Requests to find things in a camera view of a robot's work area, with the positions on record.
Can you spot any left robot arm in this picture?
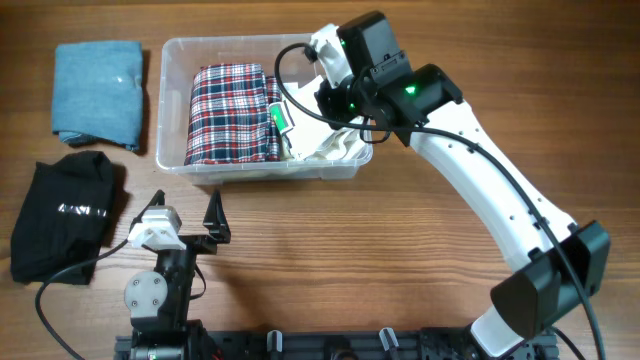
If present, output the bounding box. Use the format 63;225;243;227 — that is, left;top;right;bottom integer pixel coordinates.
114;190;231;360

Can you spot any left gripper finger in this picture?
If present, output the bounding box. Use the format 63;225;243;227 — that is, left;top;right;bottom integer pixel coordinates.
131;189;165;225
203;190;230;237

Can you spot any clear plastic storage container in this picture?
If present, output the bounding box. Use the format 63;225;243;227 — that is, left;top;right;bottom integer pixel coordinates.
156;33;373;185

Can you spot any white t-shirt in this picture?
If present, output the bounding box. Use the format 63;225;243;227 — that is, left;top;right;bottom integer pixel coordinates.
266;76;338;161

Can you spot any plaid shirt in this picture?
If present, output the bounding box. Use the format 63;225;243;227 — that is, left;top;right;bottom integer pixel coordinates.
184;63;281;166

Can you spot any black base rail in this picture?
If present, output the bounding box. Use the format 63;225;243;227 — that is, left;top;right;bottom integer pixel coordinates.
113;324;559;360

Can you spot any black garment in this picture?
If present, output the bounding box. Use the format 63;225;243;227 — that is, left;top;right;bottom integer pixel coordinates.
10;151;116;283

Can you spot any folded blue denim cloth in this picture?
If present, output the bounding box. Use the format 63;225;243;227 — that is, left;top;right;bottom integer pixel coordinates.
51;41;144;152

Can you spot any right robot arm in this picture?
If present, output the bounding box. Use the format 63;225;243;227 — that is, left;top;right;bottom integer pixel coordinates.
308;11;611;359

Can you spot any left black cable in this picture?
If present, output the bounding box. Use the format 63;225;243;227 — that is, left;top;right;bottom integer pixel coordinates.
34;238;130;360

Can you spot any cream cloth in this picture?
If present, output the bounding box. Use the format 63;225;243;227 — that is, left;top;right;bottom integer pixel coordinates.
304;129;367;161

